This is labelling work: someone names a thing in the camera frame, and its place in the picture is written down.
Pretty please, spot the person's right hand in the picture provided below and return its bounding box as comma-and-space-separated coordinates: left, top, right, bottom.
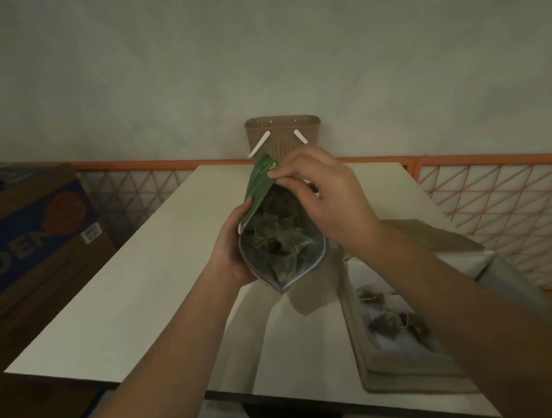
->
266, 140, 385, 264

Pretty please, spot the person's left hand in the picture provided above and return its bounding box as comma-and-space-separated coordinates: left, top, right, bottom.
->
202, 198, 259, 289

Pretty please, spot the green foil pouch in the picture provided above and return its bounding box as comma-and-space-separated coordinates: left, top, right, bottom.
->
233, 150, 333, 297

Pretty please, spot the pyramid tea bag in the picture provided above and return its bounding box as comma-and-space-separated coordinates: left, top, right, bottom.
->
357, 287, 386, 307
403, 311, 432, 348
367, 311, 406, 339

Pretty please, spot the beige paper box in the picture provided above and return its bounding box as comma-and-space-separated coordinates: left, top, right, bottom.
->
332, 208, 552, 401

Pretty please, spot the person's left forearm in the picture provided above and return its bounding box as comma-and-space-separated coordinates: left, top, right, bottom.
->
61, 264, 252, 418

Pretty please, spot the person's right forearm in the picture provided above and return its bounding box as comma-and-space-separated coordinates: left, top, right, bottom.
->
351, 210, 552, 418

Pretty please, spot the blue print cardboard box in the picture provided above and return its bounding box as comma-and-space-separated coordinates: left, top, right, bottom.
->
0, 154, 126, 373

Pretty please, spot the brown plastic basket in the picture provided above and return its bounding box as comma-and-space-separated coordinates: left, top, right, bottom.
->
244, 113, 324, 170

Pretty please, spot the orange mesh fence panel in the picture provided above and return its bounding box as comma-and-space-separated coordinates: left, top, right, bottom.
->
410, 148, 552, 301
72, 141, 420, 250

